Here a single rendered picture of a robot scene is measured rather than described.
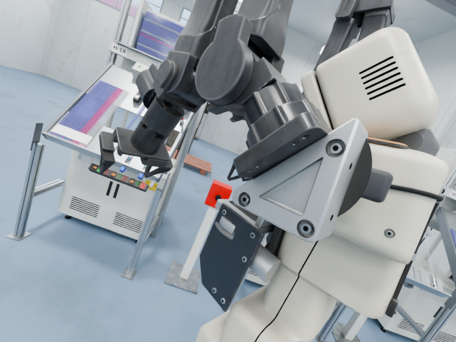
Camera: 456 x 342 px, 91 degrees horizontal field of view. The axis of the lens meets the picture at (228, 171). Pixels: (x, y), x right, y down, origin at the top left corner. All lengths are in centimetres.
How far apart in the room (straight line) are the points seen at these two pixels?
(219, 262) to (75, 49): 1124
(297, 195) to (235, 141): 943
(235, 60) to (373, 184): 19
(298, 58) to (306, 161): 1009
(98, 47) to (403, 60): 1090
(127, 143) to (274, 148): 32
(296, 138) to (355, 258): 23
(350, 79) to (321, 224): 23
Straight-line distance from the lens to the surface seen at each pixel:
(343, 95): 37
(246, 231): 39
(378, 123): 35
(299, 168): 22
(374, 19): 78
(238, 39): 28
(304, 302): 44
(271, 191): 23
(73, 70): 1143
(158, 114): 41
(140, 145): 45
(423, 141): 39
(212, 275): 45
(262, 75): 26
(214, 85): 28
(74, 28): 1162
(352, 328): 229
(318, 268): 40
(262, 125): 23
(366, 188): 25
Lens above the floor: 119
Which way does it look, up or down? 12 degrees down
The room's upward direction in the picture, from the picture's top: 23 degrees clockwise
